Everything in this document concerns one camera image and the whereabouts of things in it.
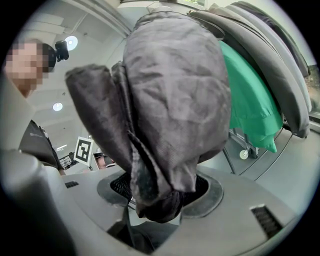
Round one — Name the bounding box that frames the metal coat rack with casters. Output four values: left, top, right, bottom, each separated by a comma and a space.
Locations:
222, 124, 294, 176

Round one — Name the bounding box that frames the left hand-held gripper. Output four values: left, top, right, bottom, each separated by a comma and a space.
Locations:
73, 135, 95, 171

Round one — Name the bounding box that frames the green hanging garment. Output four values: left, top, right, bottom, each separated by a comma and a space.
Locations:
218, 40, 285, 154

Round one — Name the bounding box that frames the person's head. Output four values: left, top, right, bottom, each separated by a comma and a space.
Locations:
5, 38, 59, 99

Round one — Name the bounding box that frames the grey hanging coat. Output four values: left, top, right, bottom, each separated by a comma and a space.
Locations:
188, 1, 311, 139

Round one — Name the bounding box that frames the dark hanging jacket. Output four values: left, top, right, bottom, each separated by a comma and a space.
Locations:
237, 0, 311, 77

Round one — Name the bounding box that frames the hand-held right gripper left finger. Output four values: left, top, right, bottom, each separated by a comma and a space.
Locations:
61, 166, 132, 233

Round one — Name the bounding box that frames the black head-mounted camera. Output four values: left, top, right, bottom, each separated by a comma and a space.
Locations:
54, 40, 70, 63

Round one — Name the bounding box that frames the dark grey umbrella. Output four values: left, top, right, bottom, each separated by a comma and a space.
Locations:
65, 11, 232, 224

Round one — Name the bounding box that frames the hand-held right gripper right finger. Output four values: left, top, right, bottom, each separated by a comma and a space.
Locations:
159, 167, 299, 254

